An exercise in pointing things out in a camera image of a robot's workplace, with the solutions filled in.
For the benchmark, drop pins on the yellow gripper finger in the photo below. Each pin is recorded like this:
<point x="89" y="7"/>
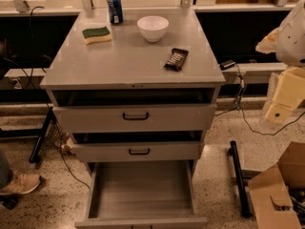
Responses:
<point x="277" y="114"/>

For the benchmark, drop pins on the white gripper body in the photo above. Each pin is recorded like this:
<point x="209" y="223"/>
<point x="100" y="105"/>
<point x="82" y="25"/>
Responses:
<point x="292" y="41"/>

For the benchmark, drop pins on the dark chocolate bar wrapper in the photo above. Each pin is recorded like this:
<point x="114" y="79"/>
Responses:
<point x="177" y="59"/>

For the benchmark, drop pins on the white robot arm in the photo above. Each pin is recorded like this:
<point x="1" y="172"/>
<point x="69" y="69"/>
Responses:
<point x="288" y="43"/>

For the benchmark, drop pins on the grey drawer cabinet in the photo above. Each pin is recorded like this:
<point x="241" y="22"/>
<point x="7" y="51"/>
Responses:
<point x="129" y="71"/>

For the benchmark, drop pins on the middle grey drawer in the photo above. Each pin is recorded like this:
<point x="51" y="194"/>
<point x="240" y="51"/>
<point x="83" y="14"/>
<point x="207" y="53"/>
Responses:
<point x="144" y="151"/>

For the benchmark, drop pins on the grey drawer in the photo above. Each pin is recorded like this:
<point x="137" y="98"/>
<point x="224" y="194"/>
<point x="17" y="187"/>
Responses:
<point x="142" y="195"/>
<point x="116" y="119"/>
<point x="144" y="151"/>

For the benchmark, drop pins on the bottom grey drawer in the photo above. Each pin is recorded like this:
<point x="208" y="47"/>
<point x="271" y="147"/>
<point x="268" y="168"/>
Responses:
<point x="142" y="195"/>

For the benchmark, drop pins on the top grey drawer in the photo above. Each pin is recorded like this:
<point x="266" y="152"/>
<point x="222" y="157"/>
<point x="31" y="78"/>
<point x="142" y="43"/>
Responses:
<point x="116" y="119"/>

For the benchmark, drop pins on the small black device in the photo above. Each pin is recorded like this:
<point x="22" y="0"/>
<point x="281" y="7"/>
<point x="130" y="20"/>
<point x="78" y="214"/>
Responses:
<point x="226" y="65"/>

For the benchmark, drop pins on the brown cardboard box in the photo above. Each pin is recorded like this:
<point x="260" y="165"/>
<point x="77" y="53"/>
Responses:
<point x="269" y="190"/>

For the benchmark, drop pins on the black table leg right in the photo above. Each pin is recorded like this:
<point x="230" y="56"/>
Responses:
<point x="245" y="208"/>

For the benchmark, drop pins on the black table leg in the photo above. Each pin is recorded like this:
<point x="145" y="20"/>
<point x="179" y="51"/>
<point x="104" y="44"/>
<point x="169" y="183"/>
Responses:
<point x="245" y="208"/>
<point x="38" y="133"/>

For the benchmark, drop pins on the white ceramic bowl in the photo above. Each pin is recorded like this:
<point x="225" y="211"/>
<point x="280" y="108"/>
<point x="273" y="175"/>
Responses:
<point x="153" y="28"/>

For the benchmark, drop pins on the green yellow sponge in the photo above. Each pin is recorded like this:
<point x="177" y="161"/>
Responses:
<point x="95" y="35"/>

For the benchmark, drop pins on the blue soda can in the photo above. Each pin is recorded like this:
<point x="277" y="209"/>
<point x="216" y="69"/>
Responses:
<point x="115" y="11"/>

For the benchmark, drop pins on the black table leg left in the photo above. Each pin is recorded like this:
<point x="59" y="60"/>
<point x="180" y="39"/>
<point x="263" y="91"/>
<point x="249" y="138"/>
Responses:
<point x="38" y="133"/>

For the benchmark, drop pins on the tan sneaker shoe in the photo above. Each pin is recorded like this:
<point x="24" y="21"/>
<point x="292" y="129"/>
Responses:
<point x="21" y="184"/>

